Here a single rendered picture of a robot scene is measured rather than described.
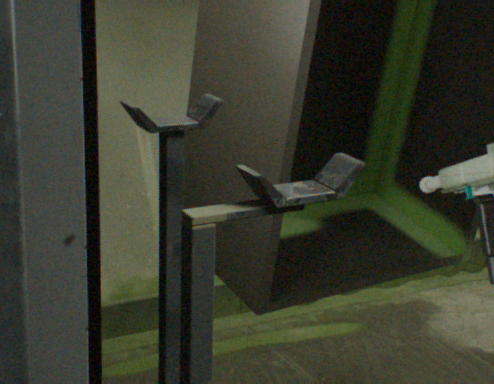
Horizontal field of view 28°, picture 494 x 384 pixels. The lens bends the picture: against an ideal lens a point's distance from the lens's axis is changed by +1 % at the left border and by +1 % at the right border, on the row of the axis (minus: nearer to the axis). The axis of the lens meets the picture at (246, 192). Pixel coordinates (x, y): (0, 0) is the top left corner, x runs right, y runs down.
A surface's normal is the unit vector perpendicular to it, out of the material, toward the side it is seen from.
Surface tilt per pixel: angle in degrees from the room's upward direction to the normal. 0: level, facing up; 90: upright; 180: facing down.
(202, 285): 90
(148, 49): 57
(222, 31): 90
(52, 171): 90
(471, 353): 0
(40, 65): 90
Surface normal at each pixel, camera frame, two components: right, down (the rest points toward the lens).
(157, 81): 0.40, -0.29
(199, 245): 0.47, 0.28
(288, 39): -0.83, 0.15
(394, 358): 0.03, -0.95
